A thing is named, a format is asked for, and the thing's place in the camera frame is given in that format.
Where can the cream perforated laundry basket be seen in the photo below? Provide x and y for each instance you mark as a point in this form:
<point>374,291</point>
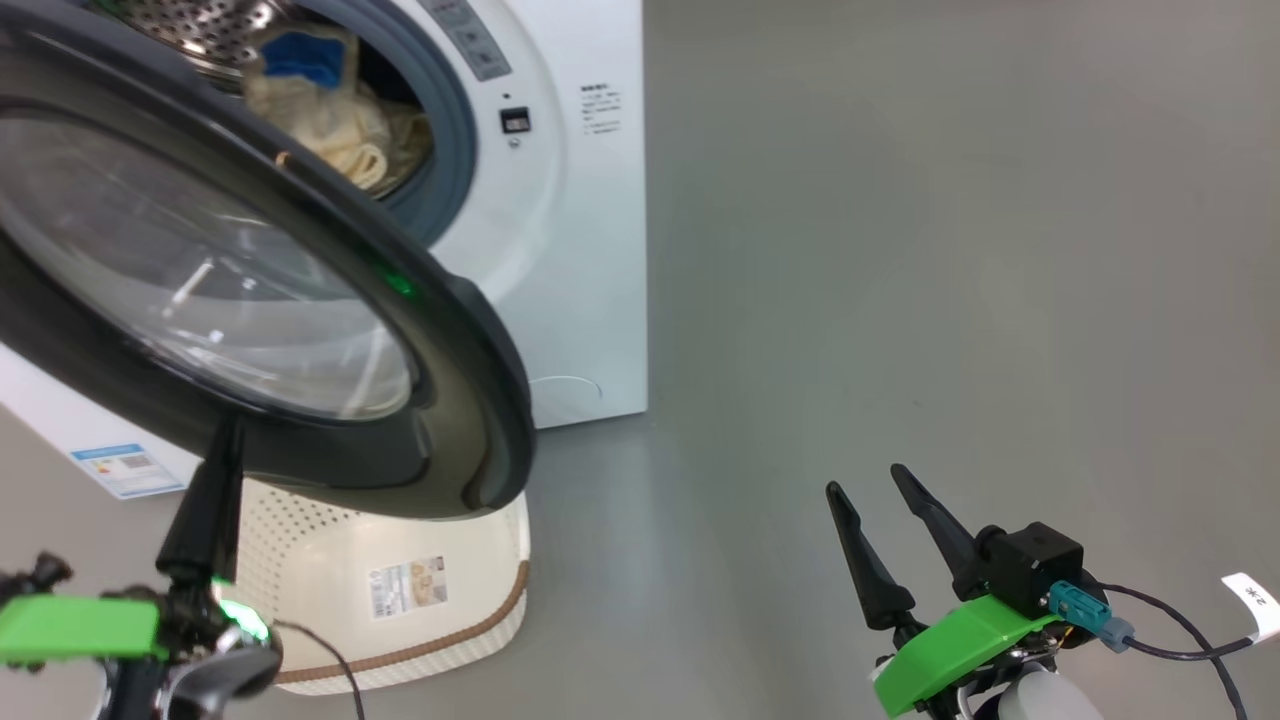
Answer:
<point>330,590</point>

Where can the round glass washing machine door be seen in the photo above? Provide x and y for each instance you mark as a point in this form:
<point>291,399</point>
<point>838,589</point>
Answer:
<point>470,380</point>

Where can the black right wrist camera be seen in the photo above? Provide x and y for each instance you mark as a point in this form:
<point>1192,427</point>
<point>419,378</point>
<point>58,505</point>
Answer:
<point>1035,565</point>

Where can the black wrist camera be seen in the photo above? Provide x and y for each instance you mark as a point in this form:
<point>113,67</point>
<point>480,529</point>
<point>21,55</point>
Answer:
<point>40,575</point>
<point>1035,565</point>

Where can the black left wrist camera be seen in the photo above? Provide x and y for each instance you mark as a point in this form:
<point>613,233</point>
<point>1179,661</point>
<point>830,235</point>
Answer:
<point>40,575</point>

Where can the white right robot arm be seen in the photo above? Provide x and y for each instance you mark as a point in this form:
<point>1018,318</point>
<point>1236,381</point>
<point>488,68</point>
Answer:
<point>1040,700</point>

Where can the black door latch socket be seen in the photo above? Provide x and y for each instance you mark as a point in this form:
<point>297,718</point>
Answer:
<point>515,120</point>

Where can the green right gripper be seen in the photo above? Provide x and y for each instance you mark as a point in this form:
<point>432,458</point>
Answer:
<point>960,645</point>

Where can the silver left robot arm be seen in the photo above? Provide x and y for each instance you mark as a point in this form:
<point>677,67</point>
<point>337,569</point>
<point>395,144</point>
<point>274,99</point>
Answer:
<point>215,680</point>

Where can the blue white energy label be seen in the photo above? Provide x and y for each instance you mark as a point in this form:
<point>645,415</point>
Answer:
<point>125,468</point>

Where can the blue garment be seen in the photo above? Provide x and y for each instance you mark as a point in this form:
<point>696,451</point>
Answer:
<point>300,58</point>

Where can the grey warning label sticker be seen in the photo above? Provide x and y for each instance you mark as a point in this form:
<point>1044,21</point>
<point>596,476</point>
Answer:
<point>470,45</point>

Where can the white front-load washing machine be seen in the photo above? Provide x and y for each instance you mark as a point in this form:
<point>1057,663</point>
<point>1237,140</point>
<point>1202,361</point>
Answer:
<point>590,250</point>

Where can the paper basket label sticker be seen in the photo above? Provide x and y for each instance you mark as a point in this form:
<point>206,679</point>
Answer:
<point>408,588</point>

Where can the cream bear print garment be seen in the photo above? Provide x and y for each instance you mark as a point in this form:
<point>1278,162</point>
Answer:
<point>320,125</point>

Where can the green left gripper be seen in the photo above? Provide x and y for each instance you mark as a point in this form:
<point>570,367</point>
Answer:
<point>80,628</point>

